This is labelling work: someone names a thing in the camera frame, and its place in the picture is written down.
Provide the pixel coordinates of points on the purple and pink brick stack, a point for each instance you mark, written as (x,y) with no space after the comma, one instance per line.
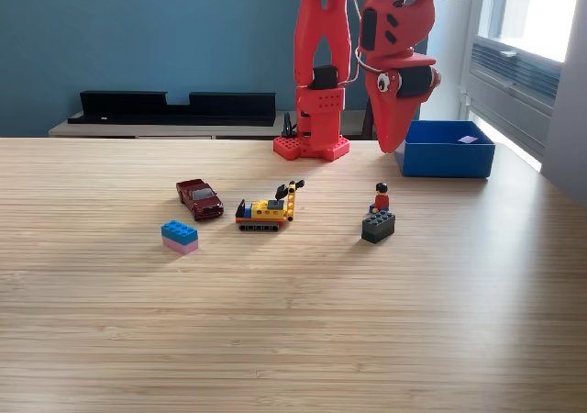
(468,139)

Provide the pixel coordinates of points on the dark grey brick stack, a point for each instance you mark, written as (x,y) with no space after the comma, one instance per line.
(378,229)

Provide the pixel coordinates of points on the blue plastic bin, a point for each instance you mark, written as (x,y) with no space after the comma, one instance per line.
(449,160)

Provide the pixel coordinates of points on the dark wooden chair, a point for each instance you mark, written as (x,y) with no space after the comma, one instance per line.
(367,129)

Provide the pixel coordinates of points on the grey window vent unit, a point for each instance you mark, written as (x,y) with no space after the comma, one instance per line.
(513,92)

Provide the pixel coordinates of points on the toy figure red shirt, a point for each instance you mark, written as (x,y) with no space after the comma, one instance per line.
(381,200)

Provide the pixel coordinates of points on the yellow toy digger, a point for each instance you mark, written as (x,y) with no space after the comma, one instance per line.
(261,211)

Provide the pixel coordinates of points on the dark red toy car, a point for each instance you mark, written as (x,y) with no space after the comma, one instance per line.
(202,202)

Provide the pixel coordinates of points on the blue and pink brick stack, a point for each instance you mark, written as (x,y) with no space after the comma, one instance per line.
(181,238)

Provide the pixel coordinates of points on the pale wooden sideboard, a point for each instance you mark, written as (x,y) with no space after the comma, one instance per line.
(137,130)

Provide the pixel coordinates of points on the bright window with frame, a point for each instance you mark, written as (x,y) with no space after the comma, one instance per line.
(541,9)

